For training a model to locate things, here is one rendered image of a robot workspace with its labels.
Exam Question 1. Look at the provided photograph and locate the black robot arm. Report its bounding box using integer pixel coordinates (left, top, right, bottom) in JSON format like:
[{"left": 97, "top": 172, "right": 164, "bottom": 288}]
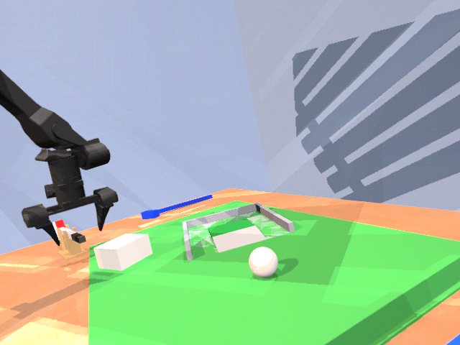
[{"left": 0, "top": 70, "right": 110, "bottom": 180}]

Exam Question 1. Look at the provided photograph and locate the white golf ball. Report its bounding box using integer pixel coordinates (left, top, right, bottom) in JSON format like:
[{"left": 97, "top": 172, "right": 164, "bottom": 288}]
[{"left": 249, "top": 247, "right": 278, "bottom": 278}]

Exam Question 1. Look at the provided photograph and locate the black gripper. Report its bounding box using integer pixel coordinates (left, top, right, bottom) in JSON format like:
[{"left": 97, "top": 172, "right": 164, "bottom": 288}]
[{"left": 21, "top": 174, "right": 118, "bottom": 246}]

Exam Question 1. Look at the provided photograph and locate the white rectangular block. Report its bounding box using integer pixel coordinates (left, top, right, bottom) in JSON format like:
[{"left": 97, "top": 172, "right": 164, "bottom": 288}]
[{"left": 93, "top": 234, "right": 153, "bottom": 271}]

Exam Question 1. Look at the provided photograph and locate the green putting mat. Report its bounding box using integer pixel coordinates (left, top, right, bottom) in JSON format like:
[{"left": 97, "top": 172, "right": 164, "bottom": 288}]
[{"left": 88, "top": 201, "right": 460, "bottom": 345}]

